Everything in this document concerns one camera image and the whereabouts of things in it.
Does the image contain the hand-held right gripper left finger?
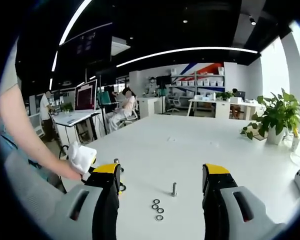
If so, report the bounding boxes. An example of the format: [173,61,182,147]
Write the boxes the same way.
[46,162,122,240]

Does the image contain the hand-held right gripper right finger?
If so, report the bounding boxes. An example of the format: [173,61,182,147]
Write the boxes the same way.
[202,163,288,240]

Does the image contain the person's left hand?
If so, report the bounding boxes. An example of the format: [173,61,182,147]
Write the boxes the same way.
[61,159,83,182]

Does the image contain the small white standing desk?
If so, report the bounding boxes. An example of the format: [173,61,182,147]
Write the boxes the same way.
[52,112,103,146]

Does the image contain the grey mesh office chair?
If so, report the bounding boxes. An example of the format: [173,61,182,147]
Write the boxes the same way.
[3,149,68,227]

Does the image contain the white office chair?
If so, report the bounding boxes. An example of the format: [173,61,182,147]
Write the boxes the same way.
[29,112,45,138]

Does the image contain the white laptop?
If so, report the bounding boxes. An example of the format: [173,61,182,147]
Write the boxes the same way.
[52,79,102,126]

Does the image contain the white swivel chair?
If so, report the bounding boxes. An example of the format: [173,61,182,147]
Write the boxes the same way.
[117,109,139,127]

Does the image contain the teal board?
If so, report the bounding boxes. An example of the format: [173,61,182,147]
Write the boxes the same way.
[99,91,112,106]

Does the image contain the person's light blue clothing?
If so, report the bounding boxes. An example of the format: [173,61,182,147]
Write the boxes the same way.
[0,122,45,176]

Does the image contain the white cabinet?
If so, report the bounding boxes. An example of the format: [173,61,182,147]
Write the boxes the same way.
[137,96,163,118]

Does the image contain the grey background office chair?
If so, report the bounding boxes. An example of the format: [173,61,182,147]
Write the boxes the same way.
[166,94,181,114]

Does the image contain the large potted green plant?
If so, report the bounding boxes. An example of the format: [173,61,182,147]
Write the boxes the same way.
[241,87,300,145]

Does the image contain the black monitor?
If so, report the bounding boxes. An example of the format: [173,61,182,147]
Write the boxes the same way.
[156,75,172,87]

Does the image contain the person's grey shirt sleeve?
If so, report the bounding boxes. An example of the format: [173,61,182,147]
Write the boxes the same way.
[0,42,22,93]

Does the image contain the long white desk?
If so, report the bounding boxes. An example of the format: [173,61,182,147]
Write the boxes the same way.
[187,96,266,121]

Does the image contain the ceiling air conditioner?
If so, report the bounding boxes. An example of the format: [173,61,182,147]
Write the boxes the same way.
[111,37,131,57]

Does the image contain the dark hanging ceiling screen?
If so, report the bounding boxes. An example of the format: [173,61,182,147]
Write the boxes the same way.
[58,22,113,63]

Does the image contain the small potted plant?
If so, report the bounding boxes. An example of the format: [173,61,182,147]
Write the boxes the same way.
[216,91,235,101]

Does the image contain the straight ceiling light strip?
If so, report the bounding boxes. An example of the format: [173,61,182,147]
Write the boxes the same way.
[49,0,94,91]

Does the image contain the shelf with white bins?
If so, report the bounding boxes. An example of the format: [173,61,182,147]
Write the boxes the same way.
[168,66,226,97]

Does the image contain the curved ceiling light strip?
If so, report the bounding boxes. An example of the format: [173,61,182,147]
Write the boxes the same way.
[116,47,259,68]

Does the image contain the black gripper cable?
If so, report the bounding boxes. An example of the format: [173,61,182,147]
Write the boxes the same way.
[58,144,70,161]

